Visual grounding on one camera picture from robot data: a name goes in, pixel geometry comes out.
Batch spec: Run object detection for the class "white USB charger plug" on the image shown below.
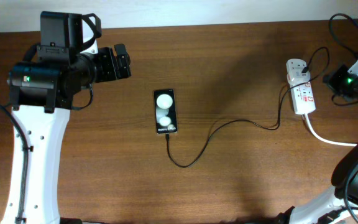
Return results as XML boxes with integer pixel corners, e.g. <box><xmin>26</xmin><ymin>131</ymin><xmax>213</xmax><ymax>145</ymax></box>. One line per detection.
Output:
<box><xmin>287</xmin><ymin>68</ymin><xmax>310</xmax><ymax>86</ymax></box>

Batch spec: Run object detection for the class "black Samsung Galaxy smartphone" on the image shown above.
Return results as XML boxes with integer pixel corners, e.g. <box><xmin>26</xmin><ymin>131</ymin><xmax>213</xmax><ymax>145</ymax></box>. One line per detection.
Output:
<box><xmin>154</xmin><ymin>89</ymin><xmax>178</xmax><ymax>134</ymax></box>

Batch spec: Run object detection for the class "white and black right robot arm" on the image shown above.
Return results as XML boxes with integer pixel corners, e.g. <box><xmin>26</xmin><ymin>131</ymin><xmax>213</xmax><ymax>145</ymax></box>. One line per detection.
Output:
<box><xmin>273</xmin><ymin>64</ymin><xmax>358</xmax><ymax>223</ymax></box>

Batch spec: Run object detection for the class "black USB charging cable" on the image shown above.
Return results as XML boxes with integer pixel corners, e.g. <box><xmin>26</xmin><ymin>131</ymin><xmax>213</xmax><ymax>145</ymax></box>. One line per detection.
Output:
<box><xmin>165</xmin><ymin>47</ymin><xmax>331</xmax><ymax>169</ymax></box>

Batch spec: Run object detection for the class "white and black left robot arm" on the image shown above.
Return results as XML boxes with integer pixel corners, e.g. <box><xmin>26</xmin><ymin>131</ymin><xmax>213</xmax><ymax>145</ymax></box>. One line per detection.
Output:
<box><xmin>2</xmin><ymin>11</ymin><xmax>131</xmax><ymax>223</ymax></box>

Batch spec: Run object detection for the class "white power strip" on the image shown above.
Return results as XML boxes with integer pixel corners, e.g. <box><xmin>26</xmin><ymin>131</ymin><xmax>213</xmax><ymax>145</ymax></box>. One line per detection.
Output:
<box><xmin>286</xmin><ymin>58</ymin><xmax>316</xmax><ymax>115</ymax></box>

